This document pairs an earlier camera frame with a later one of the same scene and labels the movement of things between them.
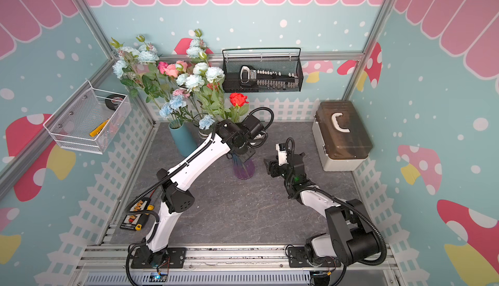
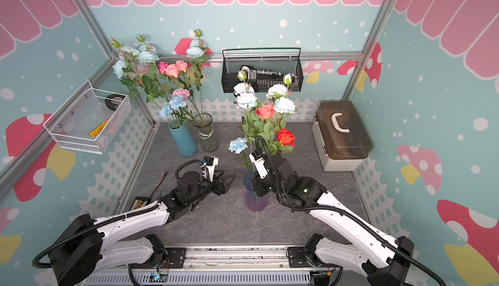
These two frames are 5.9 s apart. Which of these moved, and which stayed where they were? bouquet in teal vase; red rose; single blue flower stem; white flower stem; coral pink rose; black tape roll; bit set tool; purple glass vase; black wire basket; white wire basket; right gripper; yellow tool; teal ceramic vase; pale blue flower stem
Moved: coral pink rose; single blue flower stem; purple glass vase; white flower stem; red rose; pale blue flower stem; right gripper
Stayed: yellow tool; teal ceramic vase; bit set tool; bouquet in teal vase; black tape roll; white wire basket; black wire basket
